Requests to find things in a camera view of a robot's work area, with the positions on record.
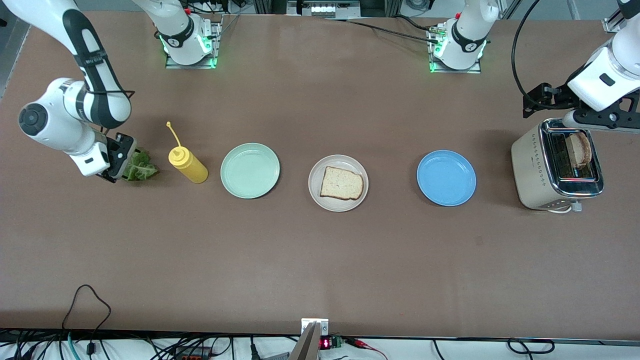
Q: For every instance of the red and black clip lead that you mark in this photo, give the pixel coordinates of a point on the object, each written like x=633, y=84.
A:
x=357, y=342

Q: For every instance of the grey aluminium bar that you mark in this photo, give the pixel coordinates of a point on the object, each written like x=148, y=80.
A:
x=306, y=347

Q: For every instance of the green lettuce leaf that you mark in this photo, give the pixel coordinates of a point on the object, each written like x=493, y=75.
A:
x=142, y=170

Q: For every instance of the silver mounting bracket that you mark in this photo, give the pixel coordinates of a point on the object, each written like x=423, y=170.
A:
x=323, y=325

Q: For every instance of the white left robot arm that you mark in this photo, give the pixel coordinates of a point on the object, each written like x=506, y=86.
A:
x=470, y=30

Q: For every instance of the cream and chrome toaster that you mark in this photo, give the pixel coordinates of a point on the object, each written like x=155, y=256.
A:
x=530, y=170

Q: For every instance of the white power strip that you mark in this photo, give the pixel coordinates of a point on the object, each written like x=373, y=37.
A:
x=322, y=9

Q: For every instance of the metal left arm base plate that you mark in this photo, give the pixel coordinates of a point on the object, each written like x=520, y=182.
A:
x=456, y=70

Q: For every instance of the light green plate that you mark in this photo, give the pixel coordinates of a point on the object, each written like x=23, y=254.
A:
x=250, y=171

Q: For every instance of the silver aluminium frame post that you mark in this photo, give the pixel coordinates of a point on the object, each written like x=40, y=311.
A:
x=574, y=7

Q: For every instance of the beige plate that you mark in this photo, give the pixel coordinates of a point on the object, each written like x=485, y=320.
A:
x=338, y=206

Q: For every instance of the brown crusted bread slice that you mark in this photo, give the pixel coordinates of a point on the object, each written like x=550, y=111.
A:
x=581, y=150

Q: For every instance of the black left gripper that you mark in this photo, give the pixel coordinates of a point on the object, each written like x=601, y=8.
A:
x=559, y=98

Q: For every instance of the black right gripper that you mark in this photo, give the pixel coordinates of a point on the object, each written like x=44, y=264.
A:
x=121, y=151

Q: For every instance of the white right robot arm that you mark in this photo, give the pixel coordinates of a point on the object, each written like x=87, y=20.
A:
x=60, y=125

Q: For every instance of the pale bread slice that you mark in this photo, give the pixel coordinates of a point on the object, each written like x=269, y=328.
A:
x=340, y=184

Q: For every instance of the red digit display module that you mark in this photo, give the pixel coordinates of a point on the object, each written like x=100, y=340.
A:
x=326, y=343

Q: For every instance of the yellow mustard squeeze bottle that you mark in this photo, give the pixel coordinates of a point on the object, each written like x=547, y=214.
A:
x=192, y=172

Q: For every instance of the silver aluminium frame profile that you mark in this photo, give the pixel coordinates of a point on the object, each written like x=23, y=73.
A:
x=611, y=24

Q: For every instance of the blue plate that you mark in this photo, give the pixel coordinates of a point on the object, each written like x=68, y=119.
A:
x=446, y=178

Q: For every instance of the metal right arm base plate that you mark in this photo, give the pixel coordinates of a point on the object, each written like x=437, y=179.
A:
x=192, y=65

